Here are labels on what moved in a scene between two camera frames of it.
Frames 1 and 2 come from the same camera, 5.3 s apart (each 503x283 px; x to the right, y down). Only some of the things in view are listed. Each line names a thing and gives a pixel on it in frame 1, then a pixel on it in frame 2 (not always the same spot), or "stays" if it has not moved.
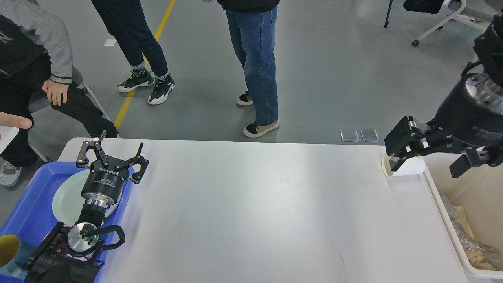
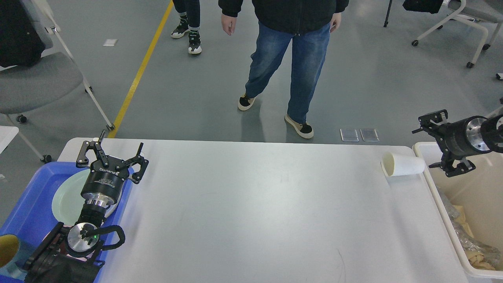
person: [126, 20] -> [189, 12]
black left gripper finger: [83, 160] stays
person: [252, 24] -> [306, 23]
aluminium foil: [491, 254] stays
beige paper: [478, 261] stays
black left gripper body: [103, 185] stays
